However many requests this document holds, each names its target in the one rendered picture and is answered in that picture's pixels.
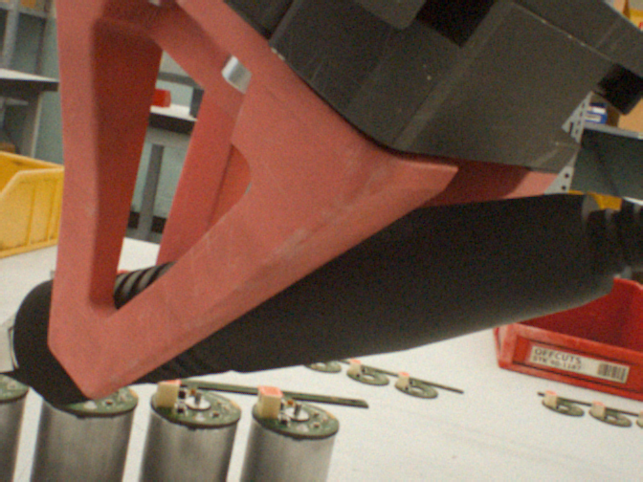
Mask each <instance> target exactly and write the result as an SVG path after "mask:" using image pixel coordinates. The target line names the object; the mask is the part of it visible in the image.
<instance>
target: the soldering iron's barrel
mask: <svg viewBox="0 0 643 482"><path fill-rule="evenodd" d="M16 312H17V311H16ZM16 312H15V313H14V314H13V315H11V316H10V317H9V318H8V319H7V320H6V321H5V322H3V323H2V324H1V325H0V374H2V375H4V376H6V377H8V378H10V379H12V380H14V381H16V382H18V383H22V384H24V385H25V386H27V387H29V385H28V384H27V383H26V381H25V380H24V378H23V376H22V375H21V373H20V370H19V368H18V366H17V363H16V359H15V356H14V352H13V345H12V329H13V323H14V319H15V315H16Z"/></svg>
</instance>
